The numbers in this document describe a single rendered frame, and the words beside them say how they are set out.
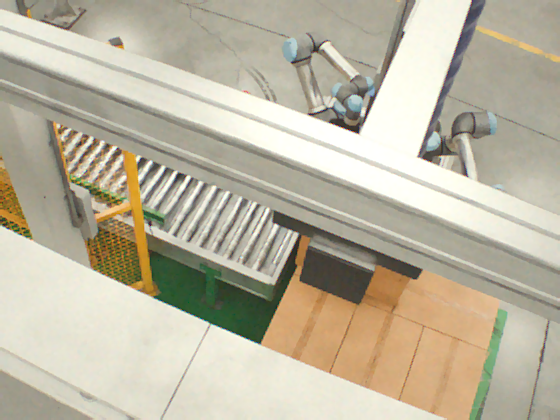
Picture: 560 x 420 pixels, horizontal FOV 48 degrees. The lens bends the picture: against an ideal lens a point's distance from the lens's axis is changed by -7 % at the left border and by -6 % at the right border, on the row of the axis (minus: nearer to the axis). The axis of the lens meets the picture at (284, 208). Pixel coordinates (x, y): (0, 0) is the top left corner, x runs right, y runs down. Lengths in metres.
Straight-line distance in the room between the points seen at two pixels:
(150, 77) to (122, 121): 0.07
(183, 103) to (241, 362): 0.36
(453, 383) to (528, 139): 2.66
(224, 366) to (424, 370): 3.07
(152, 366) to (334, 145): 0.36
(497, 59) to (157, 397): 5.87
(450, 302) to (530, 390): 0.96
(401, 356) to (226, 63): 2.99
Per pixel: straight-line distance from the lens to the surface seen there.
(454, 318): 3.87
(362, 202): 0.82
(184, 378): 0.65
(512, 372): 4.51
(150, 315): 0.68
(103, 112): 0.93
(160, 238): 3.82
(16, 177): 2.36
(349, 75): 3.40
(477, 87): 5.95
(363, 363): 3.61
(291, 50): 3.46
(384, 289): 3.54
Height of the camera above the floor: 3.83
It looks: 55 degrees down
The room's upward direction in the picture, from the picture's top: 10 degrees clockwise
